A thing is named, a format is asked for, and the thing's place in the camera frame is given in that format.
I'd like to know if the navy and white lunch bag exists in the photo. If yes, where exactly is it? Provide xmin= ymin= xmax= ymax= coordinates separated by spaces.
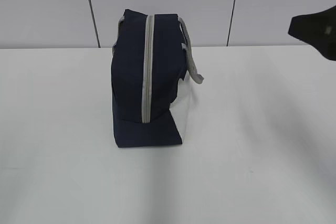
xmin=111 ymin=9 xmax=204 ymax=148

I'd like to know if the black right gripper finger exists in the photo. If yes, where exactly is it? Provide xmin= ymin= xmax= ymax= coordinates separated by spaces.
xmin=288 ymin=6 xmax=335 ymax=61

